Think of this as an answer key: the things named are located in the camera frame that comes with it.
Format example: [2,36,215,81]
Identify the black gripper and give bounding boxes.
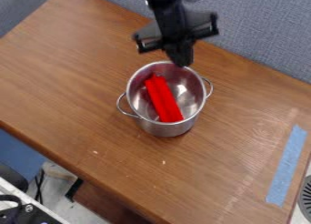
[133,10,219,67]

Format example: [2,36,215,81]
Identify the silver metal pot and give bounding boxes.
[117,61,214,137]

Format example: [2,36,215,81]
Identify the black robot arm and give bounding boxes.
[133,0,219,67]

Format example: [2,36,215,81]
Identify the red rectangular block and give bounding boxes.
[145,75,183,123]

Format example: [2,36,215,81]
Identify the blue tape strip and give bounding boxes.
[266,125,308,207]

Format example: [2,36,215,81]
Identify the grey fan grille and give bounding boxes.
[298,175,311,222]

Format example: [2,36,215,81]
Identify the black cable under table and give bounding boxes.
[34,168,47,205]

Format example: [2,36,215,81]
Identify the black device with handle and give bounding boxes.
[0,195,62,224]

